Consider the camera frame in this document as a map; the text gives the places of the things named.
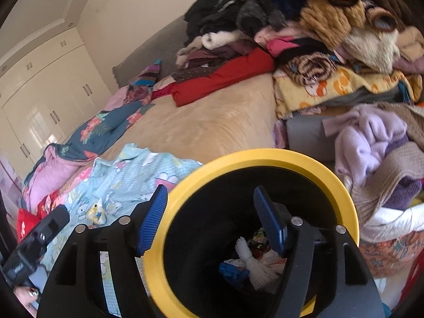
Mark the pile of mixed clothes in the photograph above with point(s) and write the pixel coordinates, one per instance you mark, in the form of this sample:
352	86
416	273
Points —
298	16

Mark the blue floral quilt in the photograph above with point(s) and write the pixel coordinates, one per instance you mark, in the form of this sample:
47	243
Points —
93	137

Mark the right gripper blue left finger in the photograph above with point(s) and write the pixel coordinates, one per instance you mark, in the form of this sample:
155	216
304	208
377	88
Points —
151	221

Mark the red folded garment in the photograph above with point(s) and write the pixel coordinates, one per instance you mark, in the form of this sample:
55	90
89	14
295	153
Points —
256	63

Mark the grey headboard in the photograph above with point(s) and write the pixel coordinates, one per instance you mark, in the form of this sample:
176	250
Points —
163	45

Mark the striped purple pillow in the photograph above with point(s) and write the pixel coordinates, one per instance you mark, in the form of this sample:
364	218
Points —
141	87

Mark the beige knit sweater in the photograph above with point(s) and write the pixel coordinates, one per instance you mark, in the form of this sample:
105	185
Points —
404	161

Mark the red patterned pillow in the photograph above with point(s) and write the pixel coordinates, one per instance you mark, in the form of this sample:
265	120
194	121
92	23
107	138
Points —
163	87

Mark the beige bed blanket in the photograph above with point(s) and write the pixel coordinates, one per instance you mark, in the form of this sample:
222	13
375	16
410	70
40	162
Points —
239	117

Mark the floral fabric laundry basket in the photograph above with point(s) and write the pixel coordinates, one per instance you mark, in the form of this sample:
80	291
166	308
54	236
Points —
392	240

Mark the yellow white snack bag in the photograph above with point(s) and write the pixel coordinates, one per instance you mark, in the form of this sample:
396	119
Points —
96	215

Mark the blue plastic bag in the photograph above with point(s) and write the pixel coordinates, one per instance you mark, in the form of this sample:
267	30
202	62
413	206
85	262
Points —
232	274

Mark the lavender knit sweater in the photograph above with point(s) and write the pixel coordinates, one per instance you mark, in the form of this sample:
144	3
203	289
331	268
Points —
362	136

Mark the light blue hello kitty sheet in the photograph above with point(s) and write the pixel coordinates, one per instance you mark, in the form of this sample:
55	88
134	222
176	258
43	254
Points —
121	183

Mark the yellow cartoon blanket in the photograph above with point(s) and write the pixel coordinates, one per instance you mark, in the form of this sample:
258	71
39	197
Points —
291	97

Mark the yellow rimmed black trash bin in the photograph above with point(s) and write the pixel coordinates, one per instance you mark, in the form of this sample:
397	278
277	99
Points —
214	206

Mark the white printed plastic bag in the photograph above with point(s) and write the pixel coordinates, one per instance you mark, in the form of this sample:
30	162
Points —
273	261

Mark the white wardrobe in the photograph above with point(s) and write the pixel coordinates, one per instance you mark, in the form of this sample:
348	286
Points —
46	96

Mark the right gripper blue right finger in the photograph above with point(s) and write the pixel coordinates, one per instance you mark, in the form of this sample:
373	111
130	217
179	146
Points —
273	217

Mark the left hand painted nails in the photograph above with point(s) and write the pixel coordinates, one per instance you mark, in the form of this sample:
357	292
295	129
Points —
27	296

